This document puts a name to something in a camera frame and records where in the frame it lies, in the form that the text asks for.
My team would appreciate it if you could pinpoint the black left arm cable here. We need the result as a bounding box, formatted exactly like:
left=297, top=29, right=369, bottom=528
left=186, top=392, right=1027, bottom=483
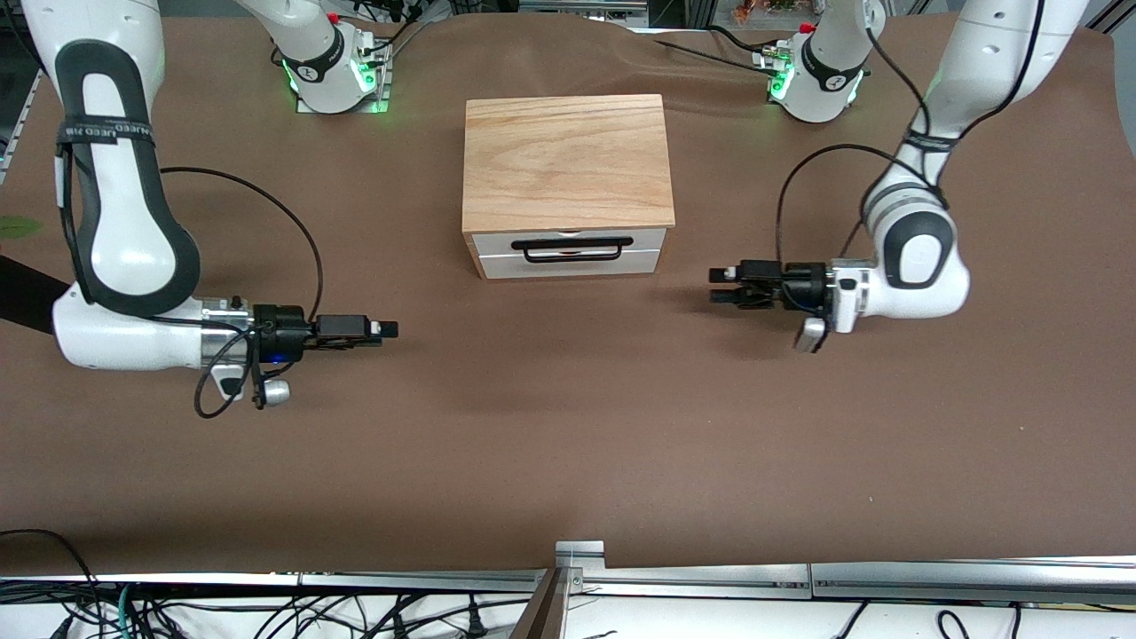
left=777, top=0, right=1044, bottom=267

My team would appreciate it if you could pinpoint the black ribbed cylinder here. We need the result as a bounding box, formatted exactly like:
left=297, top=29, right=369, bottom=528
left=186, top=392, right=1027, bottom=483
left=0, top=256, right=72, bottom=336

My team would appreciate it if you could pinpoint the light wooden drawer cabinet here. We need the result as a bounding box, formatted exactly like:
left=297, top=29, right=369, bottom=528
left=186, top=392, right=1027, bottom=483
left=461, top=94, right=675, bottom=280

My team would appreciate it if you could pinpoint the silver metal bracket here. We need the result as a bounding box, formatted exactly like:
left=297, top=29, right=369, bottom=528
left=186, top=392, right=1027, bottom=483
left=556, top=540, right=606, bottom=573

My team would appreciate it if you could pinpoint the brown table cloth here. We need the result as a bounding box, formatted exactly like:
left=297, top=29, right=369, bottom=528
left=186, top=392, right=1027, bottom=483
left=0, top=9, right=1136, bottom=578

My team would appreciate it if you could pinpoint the white-fronted drawer without handle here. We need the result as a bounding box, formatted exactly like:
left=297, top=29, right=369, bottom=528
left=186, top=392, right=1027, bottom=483
left=478, top=250, right=663, bottom=279

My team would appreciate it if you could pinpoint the white-fronted drawer with black handle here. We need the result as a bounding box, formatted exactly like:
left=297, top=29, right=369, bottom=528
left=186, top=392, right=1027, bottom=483
left=471, top=228, right=668, bottom=264

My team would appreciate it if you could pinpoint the orange patterned object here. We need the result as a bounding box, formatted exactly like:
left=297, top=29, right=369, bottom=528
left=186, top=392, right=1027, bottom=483
left=732, top=0, right=804, bottom=23

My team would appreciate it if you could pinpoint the aluminium frame rail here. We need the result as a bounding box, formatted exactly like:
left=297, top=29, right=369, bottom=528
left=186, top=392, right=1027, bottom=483
left=519, top=0, right=649, bottom=26
left=812, top=557, right=1136, bottom=606
left=0, top=73, right=43, bottom=183
left=568, top=564, right=812, bottom=598
left=0, top=571, right=551, bottom=594
left=1090, top=0, right=1136, bottom=33

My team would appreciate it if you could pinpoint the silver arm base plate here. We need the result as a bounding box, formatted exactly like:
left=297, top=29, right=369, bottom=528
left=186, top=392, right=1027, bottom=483
left=296, top=40, right=393, bottom=114

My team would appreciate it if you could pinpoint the grey metal strut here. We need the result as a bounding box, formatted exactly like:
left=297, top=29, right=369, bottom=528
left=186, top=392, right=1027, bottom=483
left=510, top=568, right=571, bottom=639

